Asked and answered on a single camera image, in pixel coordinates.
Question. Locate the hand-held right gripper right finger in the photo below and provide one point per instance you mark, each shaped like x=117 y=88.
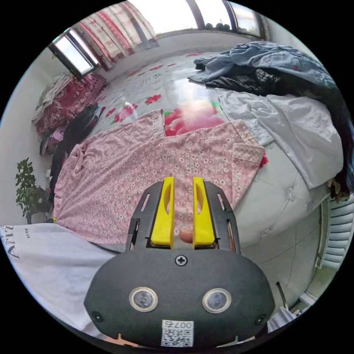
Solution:
x=203 y=224

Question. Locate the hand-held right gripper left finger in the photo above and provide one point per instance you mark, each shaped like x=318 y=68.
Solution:
x=163 y=221

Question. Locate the pink floral pants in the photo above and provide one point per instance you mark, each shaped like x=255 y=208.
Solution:
x=124 y=171

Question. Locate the bed with floral sheet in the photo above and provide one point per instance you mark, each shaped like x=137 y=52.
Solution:
x=166 y=83

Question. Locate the person's right hand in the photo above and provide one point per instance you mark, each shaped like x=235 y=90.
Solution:
x=185 y=236

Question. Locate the person's body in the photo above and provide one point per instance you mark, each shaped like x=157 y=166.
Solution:
x=47 y=265

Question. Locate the black garment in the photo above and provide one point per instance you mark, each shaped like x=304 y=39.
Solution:
x=72 y=130

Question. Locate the white radiator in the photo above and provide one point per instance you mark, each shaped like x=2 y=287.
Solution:
x=338 y=235

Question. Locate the green potted plant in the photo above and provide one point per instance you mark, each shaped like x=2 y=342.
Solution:
x=27 y=188

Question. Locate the red patterned folded quilt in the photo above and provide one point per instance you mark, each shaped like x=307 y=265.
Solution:
x=74 y=99

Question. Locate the pile of clothes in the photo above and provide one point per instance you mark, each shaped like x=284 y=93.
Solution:
x=285 y=83

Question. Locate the small dark-framed window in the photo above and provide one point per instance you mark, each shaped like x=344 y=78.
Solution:
x=73 y=54

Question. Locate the red and white curtain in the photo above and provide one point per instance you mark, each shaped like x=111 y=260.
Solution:
x=116 y=30

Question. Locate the wide window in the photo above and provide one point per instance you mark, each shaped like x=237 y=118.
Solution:
x=171 y=16

